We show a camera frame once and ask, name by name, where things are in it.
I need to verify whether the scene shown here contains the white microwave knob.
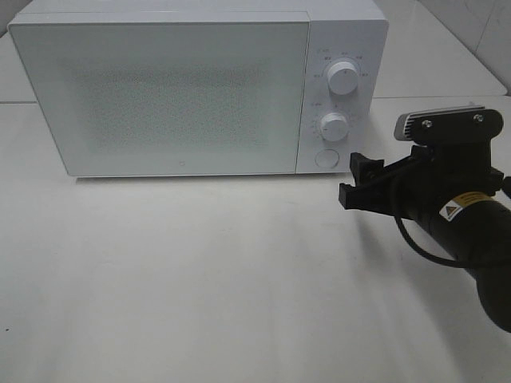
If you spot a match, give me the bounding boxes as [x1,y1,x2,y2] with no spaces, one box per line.
[325,57,360,96]
[319,113,350,142]

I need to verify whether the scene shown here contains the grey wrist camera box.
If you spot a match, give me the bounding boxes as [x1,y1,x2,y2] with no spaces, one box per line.
[394,105,504,147]

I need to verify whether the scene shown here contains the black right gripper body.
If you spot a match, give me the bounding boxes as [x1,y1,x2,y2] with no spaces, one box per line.
[390,141,503,239]

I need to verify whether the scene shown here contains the white round door release button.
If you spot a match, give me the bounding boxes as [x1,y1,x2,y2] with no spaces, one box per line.
[315,149,339,169]

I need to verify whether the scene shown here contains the white microwave oven body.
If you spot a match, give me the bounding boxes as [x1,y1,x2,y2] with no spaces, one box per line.
[8,1,389,176]

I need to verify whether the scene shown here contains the white microwave door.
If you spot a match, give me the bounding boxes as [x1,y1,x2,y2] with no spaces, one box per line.
[10,22,308,177]

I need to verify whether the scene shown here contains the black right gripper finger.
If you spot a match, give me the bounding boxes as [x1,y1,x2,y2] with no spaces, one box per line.
[350,152,384,186]
[338,176,398,216]

